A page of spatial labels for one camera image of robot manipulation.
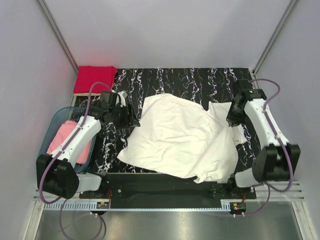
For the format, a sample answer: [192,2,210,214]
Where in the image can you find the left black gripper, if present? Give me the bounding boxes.
[109,103,140,130]

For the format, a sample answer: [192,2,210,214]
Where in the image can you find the white t shirt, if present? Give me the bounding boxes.
[117,93,247,184]

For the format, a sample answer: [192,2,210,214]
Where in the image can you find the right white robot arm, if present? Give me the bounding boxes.
[226,79,301,199]

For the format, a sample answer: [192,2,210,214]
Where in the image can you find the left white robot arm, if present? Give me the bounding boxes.
[36,91,140,199]

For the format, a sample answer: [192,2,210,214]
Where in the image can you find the black marble pattern mat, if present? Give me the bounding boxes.
[75,67,254,174]

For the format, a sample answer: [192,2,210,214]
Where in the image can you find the folded beige t shirt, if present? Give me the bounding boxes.
[73,91,104,97]

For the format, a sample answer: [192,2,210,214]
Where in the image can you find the teal plastic basket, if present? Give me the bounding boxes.
[39,106,96,173]

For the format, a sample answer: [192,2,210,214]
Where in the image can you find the folded red t shirt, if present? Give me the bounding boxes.
[73,65,118,93]

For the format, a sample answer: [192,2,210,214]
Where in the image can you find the pink t shirt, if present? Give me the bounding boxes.
[46,119,93,166]

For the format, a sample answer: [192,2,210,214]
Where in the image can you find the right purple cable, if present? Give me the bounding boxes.
[204,78,293,217]

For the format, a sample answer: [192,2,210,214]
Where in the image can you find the purple cable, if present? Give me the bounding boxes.
[204,78,293,217]
[38,81,113,240]

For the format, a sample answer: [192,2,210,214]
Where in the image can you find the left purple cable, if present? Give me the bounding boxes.
[38,81,113,240]

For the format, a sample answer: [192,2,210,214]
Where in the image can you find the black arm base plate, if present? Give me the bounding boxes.
[79,173,257,207]

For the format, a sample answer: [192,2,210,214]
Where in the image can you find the grey slotted cable duct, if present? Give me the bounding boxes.
[44,199,246,213]

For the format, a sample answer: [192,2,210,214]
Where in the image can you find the left aluminium frame post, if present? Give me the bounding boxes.
[36,0,79,73]

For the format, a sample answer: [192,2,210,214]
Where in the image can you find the aluminium frame post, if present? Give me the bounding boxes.
[36,0,79,73]
[252,0,300,76]

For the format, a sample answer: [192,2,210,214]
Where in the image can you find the right aluminium frame post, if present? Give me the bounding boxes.
[252,0,300,76]

